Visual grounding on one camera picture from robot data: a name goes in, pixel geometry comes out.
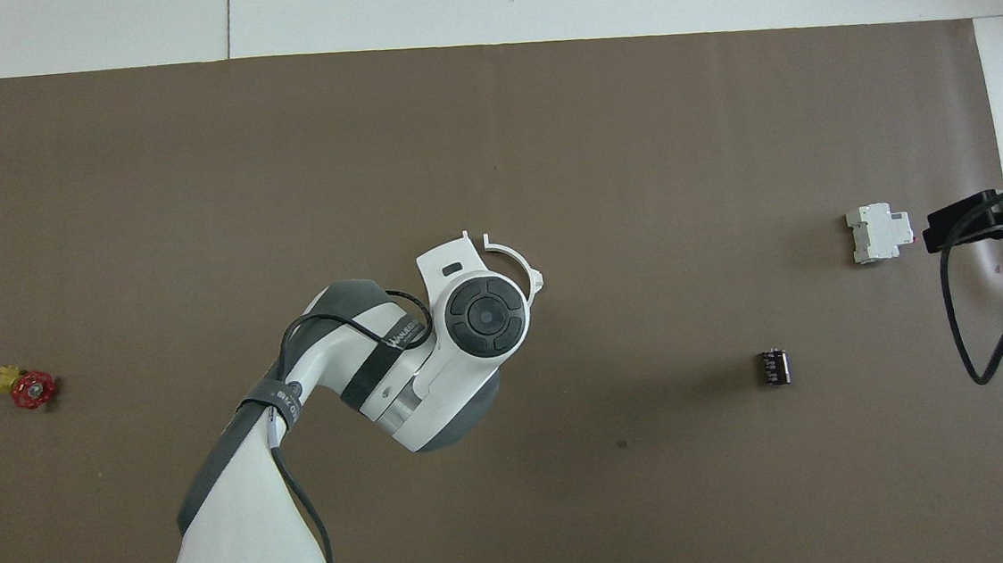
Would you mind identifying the white circuit breaker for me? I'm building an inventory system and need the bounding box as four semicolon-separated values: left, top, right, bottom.
845;200;918;268

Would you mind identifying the black cylindrical capacitor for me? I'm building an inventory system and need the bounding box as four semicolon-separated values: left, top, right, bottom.
757;346;792;389

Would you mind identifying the brown paper mat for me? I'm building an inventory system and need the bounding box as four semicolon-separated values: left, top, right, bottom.
0;0;1003;563

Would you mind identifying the red and yellow valve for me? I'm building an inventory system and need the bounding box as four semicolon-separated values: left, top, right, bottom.
0;360;59;413

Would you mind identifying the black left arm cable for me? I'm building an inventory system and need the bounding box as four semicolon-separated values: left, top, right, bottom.
257;286;455;563

